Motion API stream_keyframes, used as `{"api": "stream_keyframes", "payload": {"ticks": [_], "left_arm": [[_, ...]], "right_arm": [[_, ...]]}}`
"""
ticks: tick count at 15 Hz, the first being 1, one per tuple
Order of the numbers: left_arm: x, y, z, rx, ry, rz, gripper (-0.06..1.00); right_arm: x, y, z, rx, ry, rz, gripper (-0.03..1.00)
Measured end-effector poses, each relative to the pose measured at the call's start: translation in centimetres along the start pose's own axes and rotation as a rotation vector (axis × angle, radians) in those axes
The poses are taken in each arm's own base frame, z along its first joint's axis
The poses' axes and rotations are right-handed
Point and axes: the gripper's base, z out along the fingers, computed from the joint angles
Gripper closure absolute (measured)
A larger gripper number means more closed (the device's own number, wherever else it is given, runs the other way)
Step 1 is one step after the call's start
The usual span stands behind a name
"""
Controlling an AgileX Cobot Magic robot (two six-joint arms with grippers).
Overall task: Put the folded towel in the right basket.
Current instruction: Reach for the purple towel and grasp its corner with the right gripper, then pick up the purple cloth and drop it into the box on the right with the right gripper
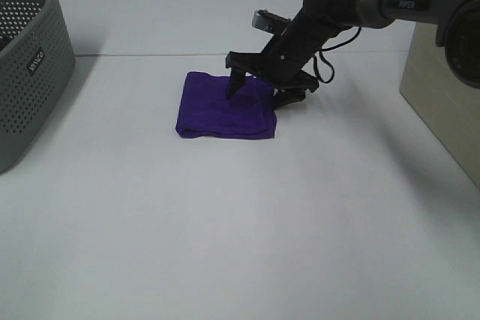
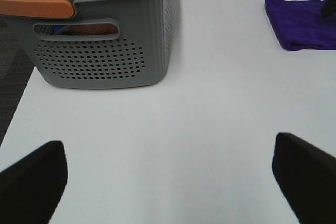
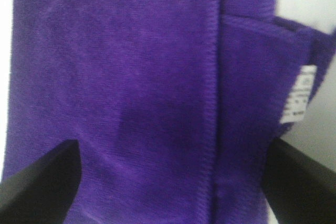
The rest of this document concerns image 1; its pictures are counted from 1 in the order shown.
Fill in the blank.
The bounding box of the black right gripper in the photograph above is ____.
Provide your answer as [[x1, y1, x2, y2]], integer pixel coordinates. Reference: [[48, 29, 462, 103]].
[[225, 16, 337, 109]]

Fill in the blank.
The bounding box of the purple towel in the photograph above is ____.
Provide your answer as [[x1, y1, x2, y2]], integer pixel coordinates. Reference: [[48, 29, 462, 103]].
[[175, 71, 277, 140]]

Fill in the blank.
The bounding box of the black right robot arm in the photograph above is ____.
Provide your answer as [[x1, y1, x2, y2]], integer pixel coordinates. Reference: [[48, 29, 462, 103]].
[[226, 0, 479, 109]]

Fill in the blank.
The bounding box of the beige bin with grey rim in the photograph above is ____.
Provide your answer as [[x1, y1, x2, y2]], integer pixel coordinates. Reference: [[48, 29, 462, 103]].
[[400, 23, 479, 187]]

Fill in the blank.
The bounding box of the grey perforated plastic basket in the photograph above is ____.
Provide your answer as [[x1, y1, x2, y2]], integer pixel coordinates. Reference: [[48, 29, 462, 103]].
[[1, 0, 76, 172]]

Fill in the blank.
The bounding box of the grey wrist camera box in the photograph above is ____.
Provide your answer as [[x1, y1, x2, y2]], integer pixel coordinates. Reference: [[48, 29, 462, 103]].
[[251, 10, 291, 34]]

